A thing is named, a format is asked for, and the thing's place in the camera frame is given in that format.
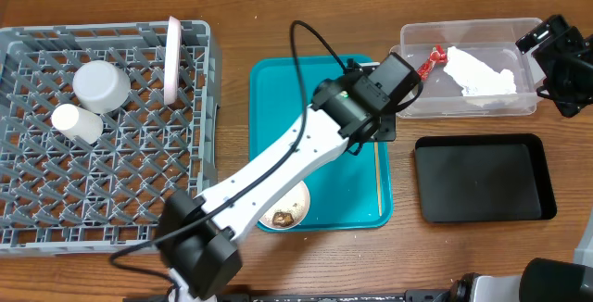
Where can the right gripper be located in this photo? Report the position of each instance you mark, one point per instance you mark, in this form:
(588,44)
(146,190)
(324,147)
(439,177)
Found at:
(539,35)

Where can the brown food scrap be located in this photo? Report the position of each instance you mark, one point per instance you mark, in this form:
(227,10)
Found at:
(282,219)

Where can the black rectangular tray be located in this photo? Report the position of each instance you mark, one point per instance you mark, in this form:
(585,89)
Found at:
(473,178)

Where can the wooden chopstick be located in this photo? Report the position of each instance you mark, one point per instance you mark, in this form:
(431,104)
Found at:
(378,179)

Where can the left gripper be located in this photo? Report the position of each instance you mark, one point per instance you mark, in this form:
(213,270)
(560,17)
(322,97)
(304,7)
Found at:
(385,126)

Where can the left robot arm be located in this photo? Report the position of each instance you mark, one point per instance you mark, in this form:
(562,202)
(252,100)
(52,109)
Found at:
(198,237)

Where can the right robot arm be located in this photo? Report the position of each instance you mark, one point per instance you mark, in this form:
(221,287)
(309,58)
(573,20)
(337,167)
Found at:
(549,280)

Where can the white tissue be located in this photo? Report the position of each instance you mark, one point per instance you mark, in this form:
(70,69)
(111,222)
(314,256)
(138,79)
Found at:
(475,77)

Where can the white paper cup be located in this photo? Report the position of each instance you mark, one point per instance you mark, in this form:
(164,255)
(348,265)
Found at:
(73,121)

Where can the grey plastic dishwasher rack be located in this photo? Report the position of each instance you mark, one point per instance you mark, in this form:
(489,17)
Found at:
(62,196)

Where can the red snack wrapper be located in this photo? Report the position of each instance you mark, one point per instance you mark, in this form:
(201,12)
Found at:
(438,56)

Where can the clear plastic waste bin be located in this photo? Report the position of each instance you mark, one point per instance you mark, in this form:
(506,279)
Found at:
(491,41)

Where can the small white dish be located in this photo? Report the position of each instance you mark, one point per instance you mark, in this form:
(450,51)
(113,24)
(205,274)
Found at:
(296,201)

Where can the large white plate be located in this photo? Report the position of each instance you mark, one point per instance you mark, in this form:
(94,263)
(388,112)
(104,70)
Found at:
(172,60)

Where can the teal plastic serving tray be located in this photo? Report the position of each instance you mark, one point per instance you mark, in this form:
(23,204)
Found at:
(342,192)

